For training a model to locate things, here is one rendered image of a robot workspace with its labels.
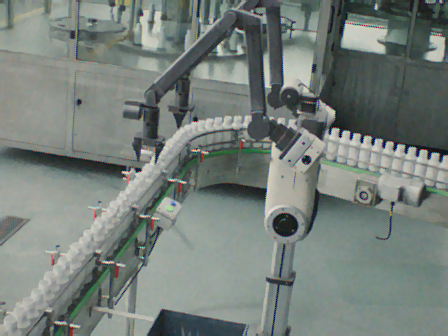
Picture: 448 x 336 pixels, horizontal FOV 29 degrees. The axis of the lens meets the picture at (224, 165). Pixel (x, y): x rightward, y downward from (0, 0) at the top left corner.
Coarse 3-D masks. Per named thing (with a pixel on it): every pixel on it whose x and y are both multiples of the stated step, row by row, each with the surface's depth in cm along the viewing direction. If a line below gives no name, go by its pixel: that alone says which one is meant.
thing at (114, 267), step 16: (128, 176) 394; (176, 176) 389; (176, 192) 392; (96, 208) 350; (96, 256) 306; (112, 256) 305; (144, 256) 354; (96, 272) 308; (112, 272) 307; (112, 288) 309; (0, 304) 267; (16, 304) 265; (112, 304) 311; (0, 320) 268; (48, 320) 265; (64, 320) 264
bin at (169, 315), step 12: (108, 312) 304; (120, 312) 305; (168, 312) 307; (180, 312) 306; (156, 324) 301; (168, 324) 308; (180, 324) 307; (192, 324) 306; (204, 324) 305; (216, 324) 304; (228, 324) 303; (240, 324) 302
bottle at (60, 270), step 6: (54, 270) 280; (60, 270) 280; (60, 276) 281; (60, 282) 280; (66, 282) 282; (60, 288) 281; (66, 294) 283; (60, 300) 282; (66, 300) 284; (60, 306) 283
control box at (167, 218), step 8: (168, 200) 357; (160, 208) 348; (176, 208) 354; (160, 216) 348; (168, 216) 347; (176, 216) 354; (160, 224) 349; (168, 224) 348; (152, 248) 356; (136, 272) 357; (120, 296) 339
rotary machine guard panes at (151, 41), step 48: (0, 0) 661; (48, 0) 653; (96, 0) 646; (144, 0) 639; (192, 0) 632; (240, 0) 625; (288, 0) 619; (48, 48) 665; (96, 48) 658; (144, 48) 650; (240, 48) 636; (288, 48) 629
